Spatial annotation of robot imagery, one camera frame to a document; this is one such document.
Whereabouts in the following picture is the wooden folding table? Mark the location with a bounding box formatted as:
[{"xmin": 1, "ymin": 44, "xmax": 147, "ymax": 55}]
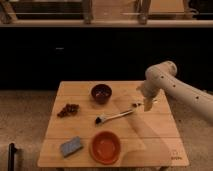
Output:
[{"xmin": 38, "ymin": 81, "xmax": 189, "ymax": 168}]

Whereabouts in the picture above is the wooden shelf rail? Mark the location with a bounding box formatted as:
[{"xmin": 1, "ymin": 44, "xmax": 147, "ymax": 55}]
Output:
[{"xmin": 0, "ymin": 0, "xmax": 213, "ymax": 29}]

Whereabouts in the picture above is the orange red bowl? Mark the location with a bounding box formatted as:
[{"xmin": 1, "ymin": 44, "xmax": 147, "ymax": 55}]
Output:
[{"xmin": 89, "ymin": 131, "xmax": 121, "ymax": 165}]

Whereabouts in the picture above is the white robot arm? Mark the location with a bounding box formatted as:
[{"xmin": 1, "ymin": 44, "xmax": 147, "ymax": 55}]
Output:
[{"xmin": 138, "ymin": 61, "xmax": 213, "ymax": 124}]

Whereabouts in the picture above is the brush with light handle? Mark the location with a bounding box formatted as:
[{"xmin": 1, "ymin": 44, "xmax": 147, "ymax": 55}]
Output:
[{"xmin": 95, "ymin": 109, "xmax": 134, "ymax": 125}]

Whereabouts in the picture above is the dark maroon bowl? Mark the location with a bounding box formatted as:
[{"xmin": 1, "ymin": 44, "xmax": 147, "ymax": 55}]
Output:
[{"xmin": 91, "ymin": 84, "xmax": 112, "ymax": 104}]

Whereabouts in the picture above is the black pole object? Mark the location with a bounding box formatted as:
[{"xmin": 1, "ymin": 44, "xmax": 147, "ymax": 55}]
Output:
[{"xmin": 8, "ymin": 143, "xmax": 18, "ymax": 171}]

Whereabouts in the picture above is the blue grey sponge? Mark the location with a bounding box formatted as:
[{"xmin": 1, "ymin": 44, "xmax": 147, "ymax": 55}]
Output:
[{"xmin": 60, "ymin": 136, "xmax": 83, "ymax": 157}]

